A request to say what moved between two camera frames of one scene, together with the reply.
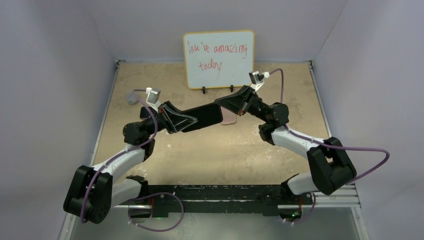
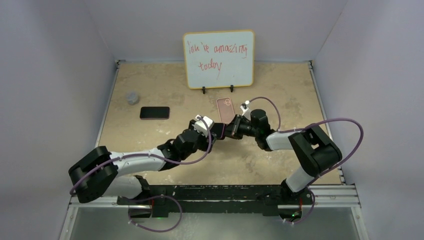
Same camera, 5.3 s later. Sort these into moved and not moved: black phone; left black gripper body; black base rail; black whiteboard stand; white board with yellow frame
Moved: black phone; left black gripper body
Not moved: white board with yellow frame; black base rail; black whiteboard stand
